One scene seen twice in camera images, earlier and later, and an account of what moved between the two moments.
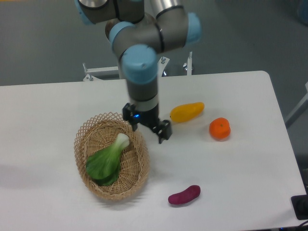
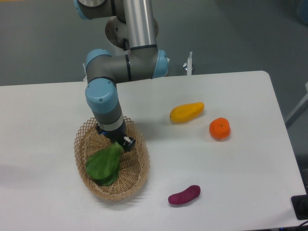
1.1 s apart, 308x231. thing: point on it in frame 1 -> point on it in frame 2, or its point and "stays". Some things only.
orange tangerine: x=220 y=128 stays
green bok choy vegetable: x=104 y=167 stays
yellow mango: x=184 y=112 stays
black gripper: x=150 y=118 -> x=118 y=135
